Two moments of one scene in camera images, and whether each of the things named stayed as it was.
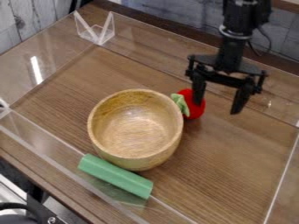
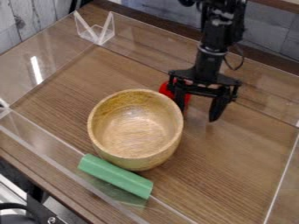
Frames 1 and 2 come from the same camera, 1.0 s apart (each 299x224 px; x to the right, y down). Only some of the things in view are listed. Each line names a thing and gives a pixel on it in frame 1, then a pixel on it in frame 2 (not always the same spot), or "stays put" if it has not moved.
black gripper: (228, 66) to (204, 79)
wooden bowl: (136, 129) stays put
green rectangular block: (117, 175) stays put
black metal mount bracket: (41, 214) stays put
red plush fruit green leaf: (185, 100) to (165, 88)
